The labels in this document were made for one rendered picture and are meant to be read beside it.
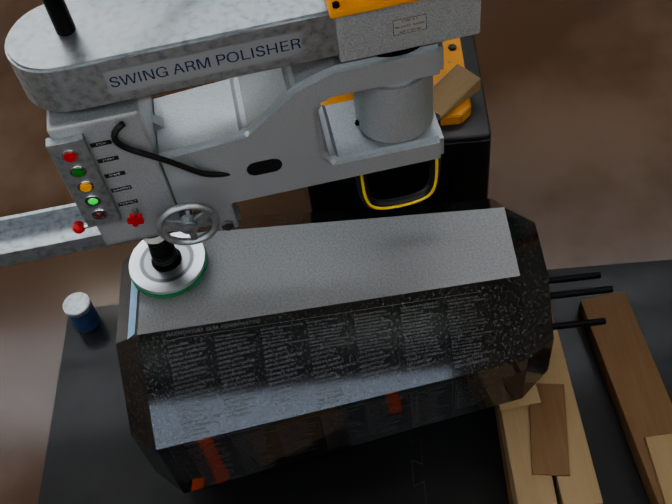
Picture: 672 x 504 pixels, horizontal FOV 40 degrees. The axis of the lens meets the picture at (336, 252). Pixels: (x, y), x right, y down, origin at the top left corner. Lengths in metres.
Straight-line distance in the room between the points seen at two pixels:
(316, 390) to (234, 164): 0.71
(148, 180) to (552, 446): 1.48
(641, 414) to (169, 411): 1.50
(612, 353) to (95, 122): 1.93
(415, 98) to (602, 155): 1.83
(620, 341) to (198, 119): 1.72
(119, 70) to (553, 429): 1.72
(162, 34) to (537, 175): 2.17
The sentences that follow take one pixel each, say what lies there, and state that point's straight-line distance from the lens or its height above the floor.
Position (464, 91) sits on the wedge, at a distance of 2.89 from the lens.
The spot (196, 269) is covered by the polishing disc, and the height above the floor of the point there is 0.86.
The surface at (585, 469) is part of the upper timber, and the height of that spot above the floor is 0.21.
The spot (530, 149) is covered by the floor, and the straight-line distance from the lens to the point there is 3.83.
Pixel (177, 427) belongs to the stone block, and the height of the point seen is 0.61.
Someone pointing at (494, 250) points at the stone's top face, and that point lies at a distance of 2.52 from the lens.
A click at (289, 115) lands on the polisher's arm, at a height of 1.41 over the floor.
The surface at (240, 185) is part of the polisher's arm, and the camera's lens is 2.19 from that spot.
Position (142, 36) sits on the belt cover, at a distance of 1.90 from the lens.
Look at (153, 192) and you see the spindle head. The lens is 2.16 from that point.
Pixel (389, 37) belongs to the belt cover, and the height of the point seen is 1.59.
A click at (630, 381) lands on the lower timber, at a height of 0.09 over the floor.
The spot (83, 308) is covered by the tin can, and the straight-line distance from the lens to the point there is 3.44.
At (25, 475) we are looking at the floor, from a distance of 3.37.
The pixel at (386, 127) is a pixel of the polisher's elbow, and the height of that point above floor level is 1.29.
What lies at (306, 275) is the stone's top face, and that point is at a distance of 2.50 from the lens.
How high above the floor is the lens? 2.86
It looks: 54 degrees down
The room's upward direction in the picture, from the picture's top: 10 degrees counter-clockwise
